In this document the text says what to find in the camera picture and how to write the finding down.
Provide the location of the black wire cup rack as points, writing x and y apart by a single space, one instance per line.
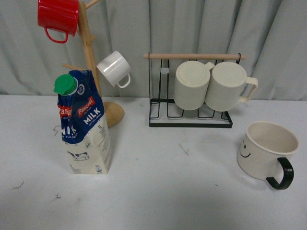
163 111

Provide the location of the red mug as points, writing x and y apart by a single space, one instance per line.
58 15

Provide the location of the cream ribbed mug left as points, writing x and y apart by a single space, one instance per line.
191 84

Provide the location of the wooden mug tree stand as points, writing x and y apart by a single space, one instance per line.
113 111

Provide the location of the cream ribbed mug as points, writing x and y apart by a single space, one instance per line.
228 85
191 84

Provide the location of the smiley cup black handle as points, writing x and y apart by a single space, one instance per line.
266 151

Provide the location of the blue white milk carton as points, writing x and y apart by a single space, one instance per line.
84 129

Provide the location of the white hanging mug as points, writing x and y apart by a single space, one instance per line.
116 70

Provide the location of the cream ribbed mug right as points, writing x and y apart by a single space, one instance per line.
228 85

